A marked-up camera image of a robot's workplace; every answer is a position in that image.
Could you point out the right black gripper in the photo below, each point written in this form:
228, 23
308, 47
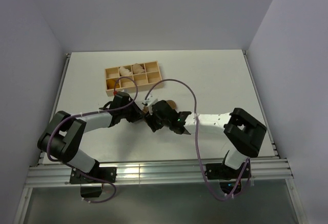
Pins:
150, 118

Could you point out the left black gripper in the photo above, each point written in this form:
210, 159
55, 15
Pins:
137, 115

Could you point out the brown sock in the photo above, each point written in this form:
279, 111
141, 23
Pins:
171, 103

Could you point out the wooden compartment tray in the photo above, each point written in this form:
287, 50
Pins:
144, 81

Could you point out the mustard yellow sock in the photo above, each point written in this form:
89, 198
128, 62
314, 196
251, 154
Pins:
112, 84

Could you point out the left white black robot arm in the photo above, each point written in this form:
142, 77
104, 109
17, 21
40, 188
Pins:
62, 136

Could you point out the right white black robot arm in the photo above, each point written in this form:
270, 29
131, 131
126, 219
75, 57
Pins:
244, 131

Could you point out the beige rolled sock left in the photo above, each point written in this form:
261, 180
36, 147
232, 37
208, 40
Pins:
124, 71

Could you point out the beige rolled sock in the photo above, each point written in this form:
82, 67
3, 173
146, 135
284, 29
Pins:
124, 71
138, 69

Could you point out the beige rolled sock right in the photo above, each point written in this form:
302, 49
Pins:
138, 69

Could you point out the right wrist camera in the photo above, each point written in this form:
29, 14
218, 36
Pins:
148, 103

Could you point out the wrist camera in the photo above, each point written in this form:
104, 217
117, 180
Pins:
116, 91
148, 103

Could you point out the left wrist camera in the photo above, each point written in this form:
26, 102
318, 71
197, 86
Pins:
116, 91

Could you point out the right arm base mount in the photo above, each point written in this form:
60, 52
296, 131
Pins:
218, 171

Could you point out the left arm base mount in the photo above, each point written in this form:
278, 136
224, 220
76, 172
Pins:
92, 183

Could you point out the aluminium rail frame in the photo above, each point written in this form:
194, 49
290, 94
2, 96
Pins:
150, 162

